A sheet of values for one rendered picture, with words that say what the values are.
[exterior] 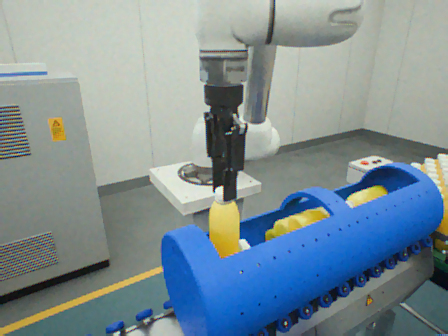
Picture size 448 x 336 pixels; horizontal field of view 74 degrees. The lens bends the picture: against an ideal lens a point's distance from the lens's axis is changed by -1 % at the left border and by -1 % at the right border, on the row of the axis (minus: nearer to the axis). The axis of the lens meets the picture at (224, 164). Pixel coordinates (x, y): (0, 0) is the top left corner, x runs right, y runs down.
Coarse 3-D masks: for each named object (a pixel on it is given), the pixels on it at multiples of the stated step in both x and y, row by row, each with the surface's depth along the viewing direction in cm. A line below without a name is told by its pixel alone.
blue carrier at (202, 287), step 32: (320, 192) 84; (352, 192) 115; (416, 192) 92; (256, 224) 93; (320, 224) 74; (352, 224) 77; (384, 224) 82; (416, 224) 89; (192, 256) 60; (256, 256) 64; (288, 256) 66; (320, 256) 70; (352, 256) 76; (384, 256) 85; (192, 288) 60; (224, 288) 58; (256, 288) 61; (288, 288) 65; (320, 288) 72; (192, 320) 64; (224, 320) 58; (256, 320) 62
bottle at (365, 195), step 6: (378, 186) 108; (360, 192) 104; (366, 192) 104; (372, 192) 104; (378, 192) 105; (384, 192) 106; (348, 198) 103; (354, 198) 101; (360, 198) 101; (366, 198) 102; (372, 198) 103; (354, 204) 101; (360, 204) 100
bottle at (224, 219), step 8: (216, 200) 64; (232, 200) 64; (216, 208) 64; (224, 208) 63; (232, 208) 64; (216, 216) 64; (224, 216) 63; (232, 216) 64; (216, 224) 64; (224, 224) 64; (232, 224) 64; (216, 232) 65; (224, 232) 64; (232, 232) 65; (216, 240) 66; (224, 240) 65; (232, 240) 66; (216, 248) 66; (224, 248) 66; (232, 248) 66; (224, 256) 67
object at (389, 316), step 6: (390, 312) 119; (378, 318) 121; (384, 318) 118; (390, 318) 117; (378, 324) 121; (384, 324) 119; (390, 324) 119; (378, 330) 122; (384, 330) 119; (390, 330) 121
